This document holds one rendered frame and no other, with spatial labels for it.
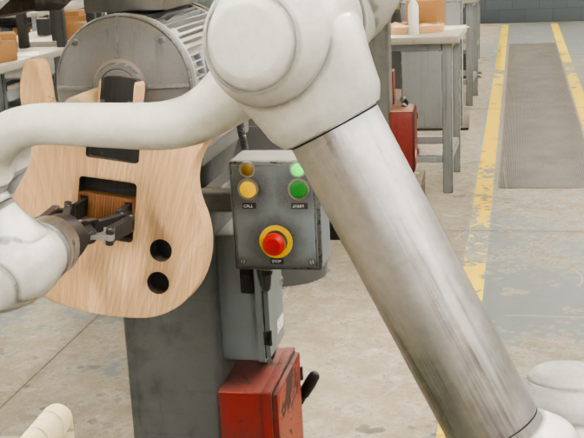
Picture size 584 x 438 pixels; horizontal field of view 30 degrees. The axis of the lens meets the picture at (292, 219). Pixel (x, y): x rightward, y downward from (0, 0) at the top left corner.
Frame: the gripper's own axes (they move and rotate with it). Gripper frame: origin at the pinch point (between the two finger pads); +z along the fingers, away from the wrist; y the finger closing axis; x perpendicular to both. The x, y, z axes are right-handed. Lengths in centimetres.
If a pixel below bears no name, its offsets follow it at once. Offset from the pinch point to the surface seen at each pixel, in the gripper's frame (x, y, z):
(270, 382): -42, 23, 36
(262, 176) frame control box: 5.2, 22.8, 15.8
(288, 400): -48, 26, 42
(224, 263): -18.4, 12.0, 36.3
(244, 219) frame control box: -2.9, 20.1, 15.9
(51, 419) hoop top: 0, 23, -73
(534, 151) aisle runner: -88, 87, 569
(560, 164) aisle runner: -87, 103, 528
